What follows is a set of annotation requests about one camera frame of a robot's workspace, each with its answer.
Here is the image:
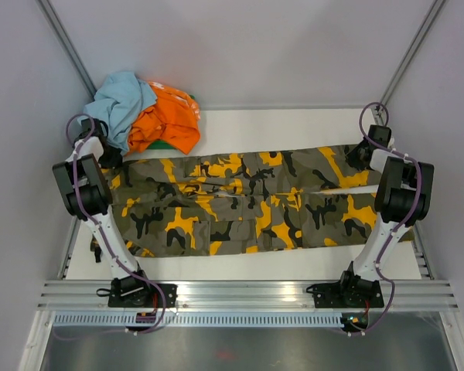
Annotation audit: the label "camouflage cargo trousers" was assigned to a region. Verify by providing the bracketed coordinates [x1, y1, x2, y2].
[89, 145, 415, 264]

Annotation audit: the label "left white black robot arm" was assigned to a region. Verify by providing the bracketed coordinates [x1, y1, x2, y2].
[53, 114, 153, 307]

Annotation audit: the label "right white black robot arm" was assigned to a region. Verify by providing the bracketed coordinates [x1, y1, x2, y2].
[336, 124, 435, 306]

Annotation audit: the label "light blue garment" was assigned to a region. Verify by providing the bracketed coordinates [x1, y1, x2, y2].
[83, 71, 158, 155]

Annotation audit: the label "orange garment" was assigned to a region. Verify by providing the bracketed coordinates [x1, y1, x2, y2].
[128, 81, 200, 155]

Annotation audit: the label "right aluminium frame post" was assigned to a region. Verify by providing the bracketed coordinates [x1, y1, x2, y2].
[380, 0, 449, 106]

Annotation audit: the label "aluminium frame post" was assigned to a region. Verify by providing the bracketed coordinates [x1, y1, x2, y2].
[35, 0, 97, 97]
[380, 0, 449, 106]

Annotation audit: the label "left aluminium frame post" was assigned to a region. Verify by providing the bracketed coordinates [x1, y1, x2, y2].
[35, 0, 97, 97]

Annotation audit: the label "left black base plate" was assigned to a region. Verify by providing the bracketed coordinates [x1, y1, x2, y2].
[96, 280, 177, 308]

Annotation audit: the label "aluminium mounting rail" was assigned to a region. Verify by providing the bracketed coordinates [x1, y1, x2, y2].
[37, 280, 459, 312]

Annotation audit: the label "white slotted cable duct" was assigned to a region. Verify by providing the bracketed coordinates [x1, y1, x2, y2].
[52, 311, 372, 328]

